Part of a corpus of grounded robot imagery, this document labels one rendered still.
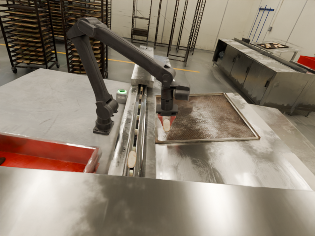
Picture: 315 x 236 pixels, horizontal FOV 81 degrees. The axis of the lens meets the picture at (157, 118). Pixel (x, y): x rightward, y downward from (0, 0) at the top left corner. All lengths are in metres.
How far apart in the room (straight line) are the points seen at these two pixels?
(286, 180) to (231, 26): 7.94
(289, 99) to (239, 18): 5.37
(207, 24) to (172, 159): 7.65
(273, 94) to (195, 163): 2.96
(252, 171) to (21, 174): 0.76
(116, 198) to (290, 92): 3.68
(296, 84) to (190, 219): 3.63
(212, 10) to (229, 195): 8.11
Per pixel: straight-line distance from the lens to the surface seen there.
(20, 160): 0.95
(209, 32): 8.31
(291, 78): 3.64
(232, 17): 8.51
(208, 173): 0.77
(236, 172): 0.80
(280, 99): 3.74
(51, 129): 1.09
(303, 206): 0.25
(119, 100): 1.29
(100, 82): 0.91
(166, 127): 0.89
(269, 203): 0.22
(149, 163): 0.87
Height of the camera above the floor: 1.45
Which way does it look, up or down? 32 degrees down
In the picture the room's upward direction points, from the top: 10 degrees clockwise
